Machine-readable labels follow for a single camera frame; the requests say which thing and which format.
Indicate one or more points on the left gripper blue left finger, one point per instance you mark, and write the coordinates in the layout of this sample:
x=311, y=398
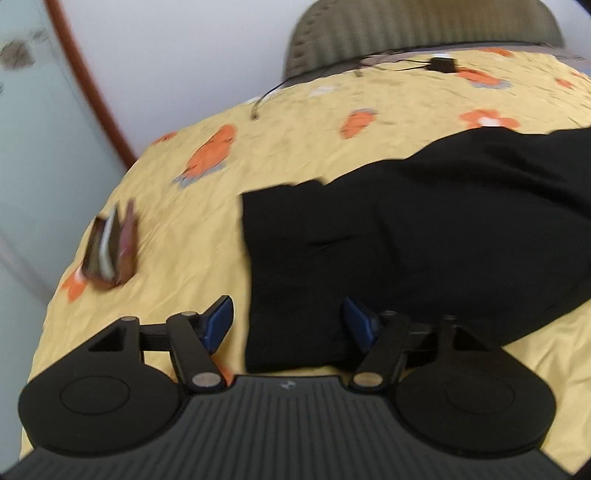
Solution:
x=215, y=323

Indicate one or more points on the frosted floral glass door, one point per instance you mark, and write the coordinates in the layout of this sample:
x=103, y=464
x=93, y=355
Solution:
x=57, y=169

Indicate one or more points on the olive upholstered headboard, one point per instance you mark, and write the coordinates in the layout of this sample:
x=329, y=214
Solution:
x=333, y=32

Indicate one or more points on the brown wooden door frame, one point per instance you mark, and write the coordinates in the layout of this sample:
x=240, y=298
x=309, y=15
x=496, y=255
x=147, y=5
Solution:
x=87, y=83

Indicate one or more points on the black power adapter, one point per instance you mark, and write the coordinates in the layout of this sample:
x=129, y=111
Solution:
x=442, y=64

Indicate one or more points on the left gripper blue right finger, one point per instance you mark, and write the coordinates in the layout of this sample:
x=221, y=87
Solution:
x=365, y=324

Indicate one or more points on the brown wallet phone case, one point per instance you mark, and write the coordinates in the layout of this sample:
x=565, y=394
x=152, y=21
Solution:
x=110, y=257

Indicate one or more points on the black pants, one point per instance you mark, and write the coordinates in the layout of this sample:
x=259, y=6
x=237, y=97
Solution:
x=489, y=226

